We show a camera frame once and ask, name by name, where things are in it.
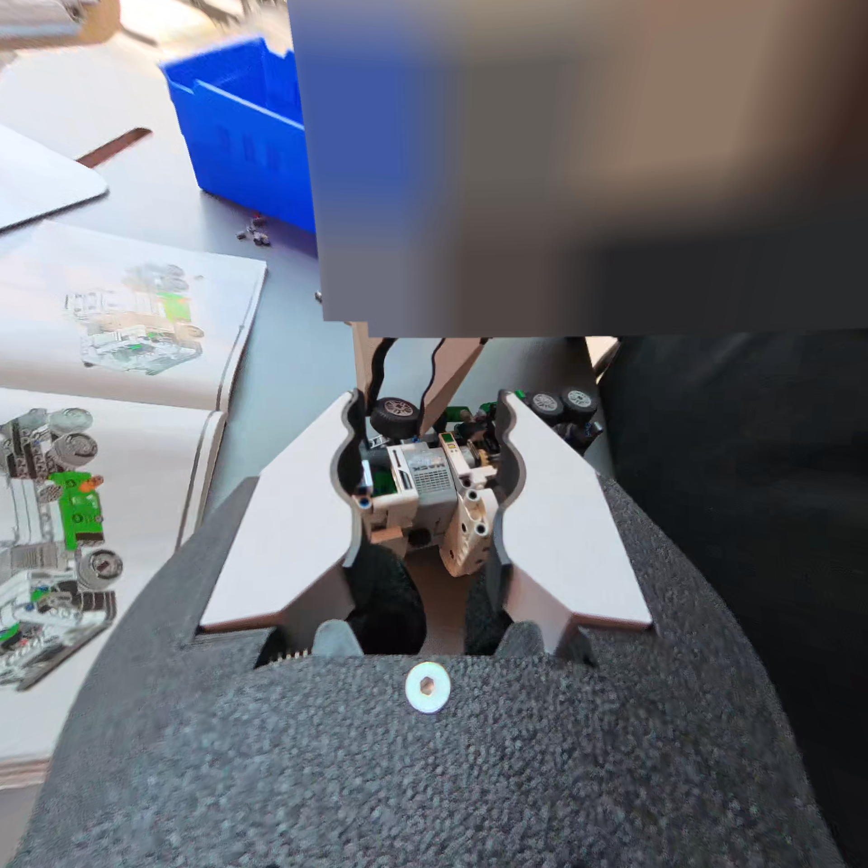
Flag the blue plastic bin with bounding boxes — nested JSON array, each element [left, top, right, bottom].
[[159, 34, 320, 235]]

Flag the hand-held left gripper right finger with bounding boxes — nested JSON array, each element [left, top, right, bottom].
[[490, 390, 655, 656]]

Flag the lego truck model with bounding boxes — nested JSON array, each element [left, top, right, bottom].
[[356, 388, 604, 577]]

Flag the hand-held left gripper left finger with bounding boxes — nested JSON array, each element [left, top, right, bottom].
[[198, 388, 370, 632]]

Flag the person's dark clothing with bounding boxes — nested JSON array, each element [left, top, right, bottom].
[[597, 332, 868, 868]]

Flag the white flat board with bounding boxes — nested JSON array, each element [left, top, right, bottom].
[[0, 124, 111, 233]]

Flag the open instruction booklet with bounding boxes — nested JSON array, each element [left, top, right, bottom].
[[0, 220, 269, 789]]

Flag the small black lego wheel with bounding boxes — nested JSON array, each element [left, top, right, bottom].
[[369, 396, 421, 439]]

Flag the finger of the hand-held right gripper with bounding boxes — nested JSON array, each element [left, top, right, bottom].
[[415, 338, 487, 436], [351, 322, 396, 416]]

